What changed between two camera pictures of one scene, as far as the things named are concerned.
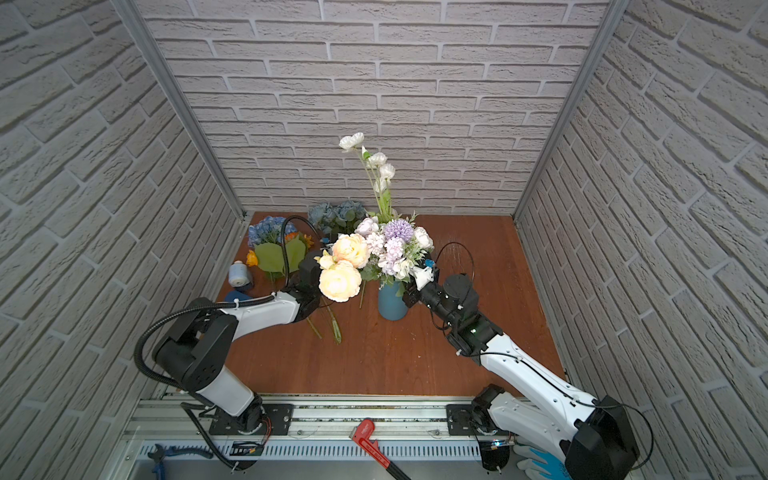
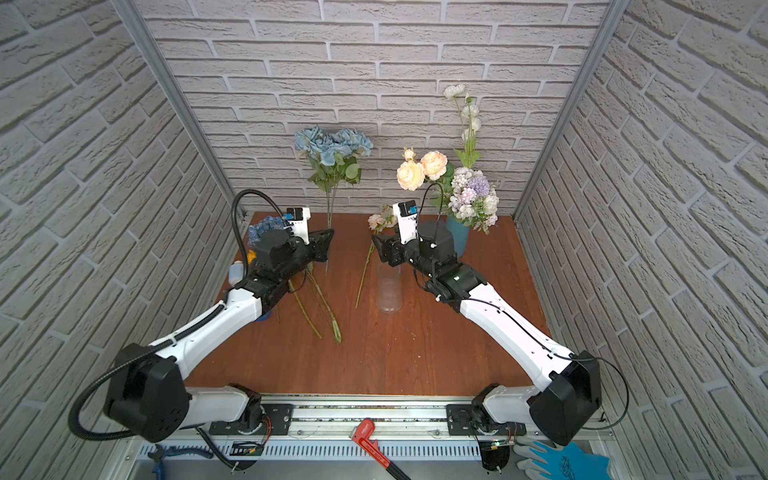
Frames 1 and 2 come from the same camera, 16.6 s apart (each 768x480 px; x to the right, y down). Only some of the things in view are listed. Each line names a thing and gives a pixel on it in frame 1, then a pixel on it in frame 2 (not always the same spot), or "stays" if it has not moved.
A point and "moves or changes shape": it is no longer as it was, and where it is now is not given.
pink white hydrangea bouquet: [396, 244] moves or changes shape
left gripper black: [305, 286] → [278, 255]
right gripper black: [414, 294] → [394, 249]
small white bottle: [238, 274] stays
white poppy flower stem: [378, 172] → [470, 120]
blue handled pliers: [162, 452] stays
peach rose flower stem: [341, 276] → [432, 168]
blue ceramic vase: [390, 306] → [460, 233]
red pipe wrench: [363, 432] stays
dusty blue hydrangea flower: [337, 218] → [335, 157]
